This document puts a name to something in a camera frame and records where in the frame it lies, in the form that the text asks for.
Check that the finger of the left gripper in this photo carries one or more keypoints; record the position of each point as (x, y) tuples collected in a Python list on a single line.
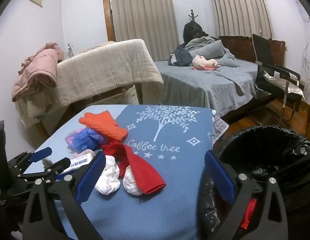
[(39, 155), (57, 168)]

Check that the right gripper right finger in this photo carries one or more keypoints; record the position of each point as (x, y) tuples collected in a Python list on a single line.
[(269, 218)]

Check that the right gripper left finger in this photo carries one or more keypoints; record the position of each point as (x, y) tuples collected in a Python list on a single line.
[(41, 218)]

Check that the red plastic bag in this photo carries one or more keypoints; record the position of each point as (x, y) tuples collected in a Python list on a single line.
[(248, 213)]

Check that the white blue cardboard box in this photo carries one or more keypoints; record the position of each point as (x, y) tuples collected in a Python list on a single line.
[(78, 162)]

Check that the pink sock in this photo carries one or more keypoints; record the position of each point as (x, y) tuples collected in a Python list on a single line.
[(85, 152)]

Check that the blue plastic bag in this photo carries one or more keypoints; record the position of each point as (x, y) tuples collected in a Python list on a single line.
[(85, 139)]

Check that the orange foam net sleeve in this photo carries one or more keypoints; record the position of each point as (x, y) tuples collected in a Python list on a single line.
[(104, 124)]

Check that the red cloth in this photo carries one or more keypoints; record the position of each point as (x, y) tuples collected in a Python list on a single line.
[(147, 178)]

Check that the black lined trash bin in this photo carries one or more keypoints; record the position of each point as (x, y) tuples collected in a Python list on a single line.
[(262, 152)]

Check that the pink padded jacket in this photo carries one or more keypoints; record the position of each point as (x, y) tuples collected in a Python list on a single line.
[(38, 71)]

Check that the beige quilt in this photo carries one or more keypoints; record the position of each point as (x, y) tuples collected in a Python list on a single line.
[(98, 71)]

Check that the blue coffee tree mat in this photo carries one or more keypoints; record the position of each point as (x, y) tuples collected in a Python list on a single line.
[(173, 140)]

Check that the silver cushion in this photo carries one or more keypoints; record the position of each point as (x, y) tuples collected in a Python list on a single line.
[(281, 84)]

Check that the bed with grey sheet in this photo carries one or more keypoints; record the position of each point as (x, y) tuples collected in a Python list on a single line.
[(224, 90)]

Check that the black office chair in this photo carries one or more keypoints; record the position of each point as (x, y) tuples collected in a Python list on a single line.
[(264, 61)]

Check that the dark clothes pile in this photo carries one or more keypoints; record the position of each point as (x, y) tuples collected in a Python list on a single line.
[(180, 57)]

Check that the pink plush toy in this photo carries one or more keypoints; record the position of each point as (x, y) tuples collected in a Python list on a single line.
[(200, 63)]

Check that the wooden bed headboard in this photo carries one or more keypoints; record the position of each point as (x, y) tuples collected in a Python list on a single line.
[(242, 48)]

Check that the left beige curtain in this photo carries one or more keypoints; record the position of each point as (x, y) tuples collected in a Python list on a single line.
[(153, 21)]

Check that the beige curtain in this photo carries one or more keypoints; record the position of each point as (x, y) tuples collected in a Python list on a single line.
[(242, 18), (153, 21)]

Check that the grey pillow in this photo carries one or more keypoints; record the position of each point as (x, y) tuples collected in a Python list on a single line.
[(210, 51)]

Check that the wooden coat rack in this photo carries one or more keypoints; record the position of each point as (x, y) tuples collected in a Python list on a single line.
[(192, 30)]

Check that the right beige curtain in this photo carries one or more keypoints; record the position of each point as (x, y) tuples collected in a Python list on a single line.
[(242, 18)]

